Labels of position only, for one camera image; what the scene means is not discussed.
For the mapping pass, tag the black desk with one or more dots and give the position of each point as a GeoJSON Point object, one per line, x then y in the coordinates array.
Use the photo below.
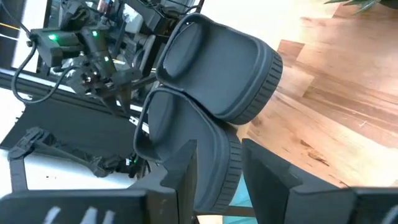
{"type": "Point", "coordinates": [77, 130]}

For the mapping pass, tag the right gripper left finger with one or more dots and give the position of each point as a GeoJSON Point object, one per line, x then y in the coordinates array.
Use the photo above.
{"type": "Point", "coordinates": [174, 202]}

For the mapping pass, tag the green rubber slide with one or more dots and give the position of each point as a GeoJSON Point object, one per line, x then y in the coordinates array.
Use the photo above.
{"type": "Point", "coordinates": [245, 202]}

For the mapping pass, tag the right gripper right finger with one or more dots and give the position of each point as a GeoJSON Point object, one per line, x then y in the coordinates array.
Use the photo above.
{"type": "Point", "coordinates": [273, 199]}

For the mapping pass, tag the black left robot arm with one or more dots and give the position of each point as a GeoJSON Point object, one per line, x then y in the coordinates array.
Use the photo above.
{"type": "Point", "coordinates": [56, 46]}

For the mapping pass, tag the black aluminium table frame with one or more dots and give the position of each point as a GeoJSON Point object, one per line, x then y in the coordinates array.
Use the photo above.
{"type": "Point", "coordinates": [18, 165]}

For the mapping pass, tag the tilted wooden board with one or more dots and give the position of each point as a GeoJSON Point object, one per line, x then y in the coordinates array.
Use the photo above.
{"type": "Point", "coordinates": [236, 12]}

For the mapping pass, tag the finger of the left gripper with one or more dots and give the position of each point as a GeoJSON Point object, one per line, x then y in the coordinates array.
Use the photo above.
{"type": "Point", "coordinates": [126, 99]}
{"type": "Point", "coordinates": [110, 104]}

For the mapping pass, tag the succulent in black pot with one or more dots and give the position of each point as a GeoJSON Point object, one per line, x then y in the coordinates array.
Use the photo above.
{"type": "Point", "coordinates": [363, 3]}

